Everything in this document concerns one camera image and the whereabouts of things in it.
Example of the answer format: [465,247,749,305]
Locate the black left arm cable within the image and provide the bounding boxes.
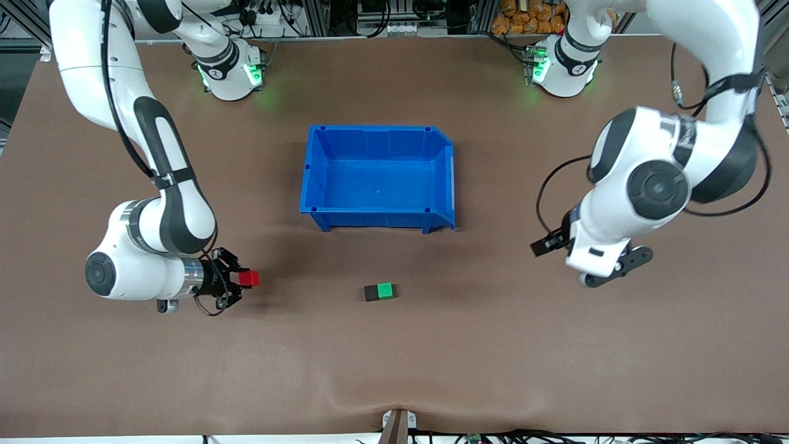
[535,42,771,242]

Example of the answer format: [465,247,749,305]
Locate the brown table mat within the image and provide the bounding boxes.
[0,36,789,437]

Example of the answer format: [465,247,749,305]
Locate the blue plastic storage bin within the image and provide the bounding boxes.
[300,125,457,234]

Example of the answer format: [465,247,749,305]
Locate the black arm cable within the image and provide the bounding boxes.
[100,0,234,317]
[535,42,771,242]

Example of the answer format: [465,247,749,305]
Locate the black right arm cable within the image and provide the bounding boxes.
[100,0,234,317]

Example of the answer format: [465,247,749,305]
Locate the white power strip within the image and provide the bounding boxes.
[243,6,290,29]

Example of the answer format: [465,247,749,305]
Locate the aluminium extrusion frame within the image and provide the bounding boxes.
[0,0,56,47]

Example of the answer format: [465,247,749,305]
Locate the grey metal stand clamp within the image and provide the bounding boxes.
[381,408,417,444]

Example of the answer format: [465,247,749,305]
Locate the orange bags pile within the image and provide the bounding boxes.
[491,0,568,35]

